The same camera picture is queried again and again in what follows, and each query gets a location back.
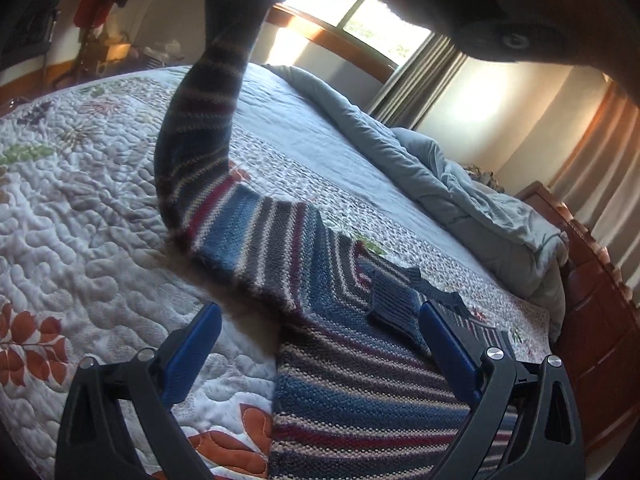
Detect striped knit sweater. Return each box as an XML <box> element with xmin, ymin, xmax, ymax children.
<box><xmin>152</xmin><ymin>0</ymin><xmax>522</xmax><ymax>480</ymax></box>

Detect beige curtain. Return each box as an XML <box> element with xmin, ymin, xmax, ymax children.
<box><xmin>551</xmin><ymin>84</ymin><xmax>640</xmax><ymax>302</ymax></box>

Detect floral white quilt bedspread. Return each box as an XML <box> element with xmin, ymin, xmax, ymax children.
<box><xmin>1</xmin><ymin>65</ymin><xmax>549</xmax><ymax>479</ymax></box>

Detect red hanging clothes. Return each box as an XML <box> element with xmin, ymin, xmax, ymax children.
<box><xmin>74</xmin><ymin>0</ymin><xmax>115</xmax><ymax>29</ymax></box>

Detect grey blue comforter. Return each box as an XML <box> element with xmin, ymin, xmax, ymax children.
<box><xmin>272</xmin><ymin>66</ymin><xmax>568</xmax><ymax>340</ymax></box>

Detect grey striped window curtain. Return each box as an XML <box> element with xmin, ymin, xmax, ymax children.
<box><xmin>368</xmin><ymin>35</ymin><xmax>466</xmax><ymax>129</ymax></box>

